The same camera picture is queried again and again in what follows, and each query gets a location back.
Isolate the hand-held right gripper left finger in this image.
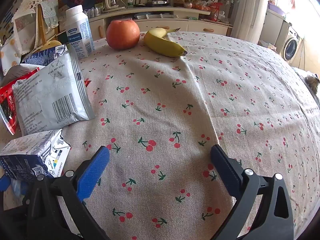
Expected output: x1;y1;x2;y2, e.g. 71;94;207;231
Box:
25;145;112;240

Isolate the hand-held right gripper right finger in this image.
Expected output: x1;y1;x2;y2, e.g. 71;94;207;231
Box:
210;144;295;240

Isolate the crushed blue white carton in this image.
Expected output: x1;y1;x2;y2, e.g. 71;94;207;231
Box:
0;129;71;182

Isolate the silver snack packet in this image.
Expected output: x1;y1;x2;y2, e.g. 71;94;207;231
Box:
12;50;96;137

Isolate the red snack packet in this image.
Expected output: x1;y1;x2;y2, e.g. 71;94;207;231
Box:
0;66;40;135

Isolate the dark blue snack packet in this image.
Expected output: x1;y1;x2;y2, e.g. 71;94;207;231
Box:
20;44;68;65

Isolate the cherry print tablecloth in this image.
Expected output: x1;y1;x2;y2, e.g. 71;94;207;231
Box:
57;31;320;240

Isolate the yellow pear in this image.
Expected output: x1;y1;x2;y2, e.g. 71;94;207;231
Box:
37;40;63;53

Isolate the yellow banana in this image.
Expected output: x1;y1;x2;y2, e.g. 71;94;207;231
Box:
143;27;188;57

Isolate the white plastic drink bottle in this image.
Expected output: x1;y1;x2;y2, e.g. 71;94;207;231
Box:
65;4;95;60

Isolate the red apple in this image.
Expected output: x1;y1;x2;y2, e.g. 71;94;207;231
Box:
106;19;140;50

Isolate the white washing machine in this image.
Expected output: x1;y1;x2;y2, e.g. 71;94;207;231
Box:
280;24;304;62

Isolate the orange print tablecloth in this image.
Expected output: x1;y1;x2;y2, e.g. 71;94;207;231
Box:
0;36;24;77

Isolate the cream tv cabinet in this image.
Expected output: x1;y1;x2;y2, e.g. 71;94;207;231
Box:
87;5;233;40

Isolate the group of small silver jars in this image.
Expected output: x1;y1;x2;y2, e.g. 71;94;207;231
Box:
84;7;103;18

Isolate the cream curtain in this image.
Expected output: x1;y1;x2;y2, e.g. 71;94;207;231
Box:
230;0;270;45

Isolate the teal quilted chair cover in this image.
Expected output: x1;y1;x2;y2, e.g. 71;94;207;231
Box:
39;0;60;29

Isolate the white glass kettle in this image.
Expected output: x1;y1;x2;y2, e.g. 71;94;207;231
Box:
104;0;120;12

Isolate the white cartoon print cover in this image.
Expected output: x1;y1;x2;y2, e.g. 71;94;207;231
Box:
12;0;43;55

